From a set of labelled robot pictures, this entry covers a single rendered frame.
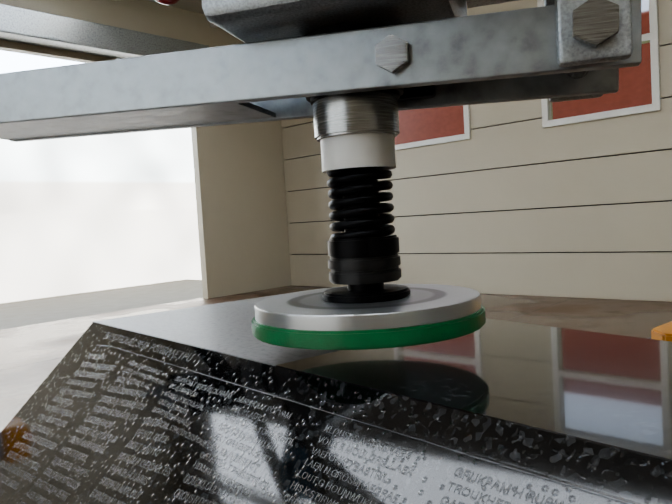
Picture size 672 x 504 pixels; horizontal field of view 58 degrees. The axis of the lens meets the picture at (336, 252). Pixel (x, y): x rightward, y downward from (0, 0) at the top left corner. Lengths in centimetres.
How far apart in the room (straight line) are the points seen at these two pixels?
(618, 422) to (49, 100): 57
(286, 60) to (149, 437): 39
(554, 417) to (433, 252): 759
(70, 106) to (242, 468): 38
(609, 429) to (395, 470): 14
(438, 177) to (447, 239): 79
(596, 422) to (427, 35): 31
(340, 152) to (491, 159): 700
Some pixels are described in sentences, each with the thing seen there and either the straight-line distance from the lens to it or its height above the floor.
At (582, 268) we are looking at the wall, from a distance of 712.
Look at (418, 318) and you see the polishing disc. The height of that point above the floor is 92.
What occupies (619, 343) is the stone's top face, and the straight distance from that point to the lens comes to 64.
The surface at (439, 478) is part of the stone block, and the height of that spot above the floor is 83.
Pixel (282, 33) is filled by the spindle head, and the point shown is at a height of 117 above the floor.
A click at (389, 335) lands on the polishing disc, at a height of 91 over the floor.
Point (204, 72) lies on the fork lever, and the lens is 59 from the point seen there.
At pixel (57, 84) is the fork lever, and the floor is 115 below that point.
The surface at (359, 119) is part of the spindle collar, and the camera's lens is 55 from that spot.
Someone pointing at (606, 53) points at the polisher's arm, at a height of 111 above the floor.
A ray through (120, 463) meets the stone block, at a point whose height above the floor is 77.
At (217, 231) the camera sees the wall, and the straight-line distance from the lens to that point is 892.
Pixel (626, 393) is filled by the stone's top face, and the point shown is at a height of 87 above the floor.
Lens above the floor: 100
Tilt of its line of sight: 3 degrees down
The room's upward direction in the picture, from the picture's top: 3 degrees counter-clockwise
